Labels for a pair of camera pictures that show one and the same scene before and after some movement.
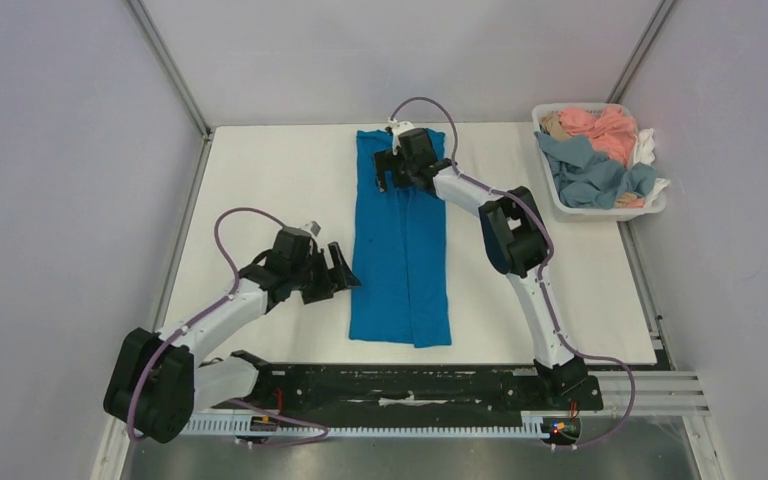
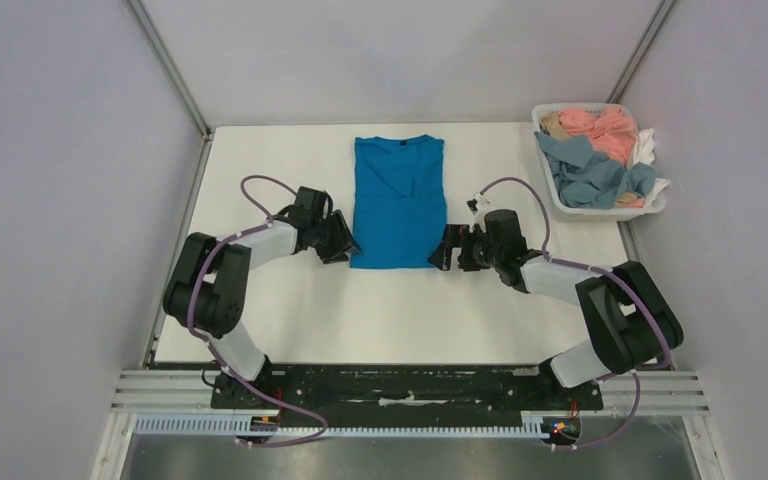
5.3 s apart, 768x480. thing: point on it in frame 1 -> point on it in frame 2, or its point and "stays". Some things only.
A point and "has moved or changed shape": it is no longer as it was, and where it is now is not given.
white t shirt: (645, 153) stays
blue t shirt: (398, 284) has moved or changed shape
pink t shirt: (611, 132) stays
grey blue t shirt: (588, 180) stays
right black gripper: (391, 169) -> (455, 246)
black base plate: (416, 391) stays
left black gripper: (327, 286) -> (344, 240)
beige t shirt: (550, 123) stays
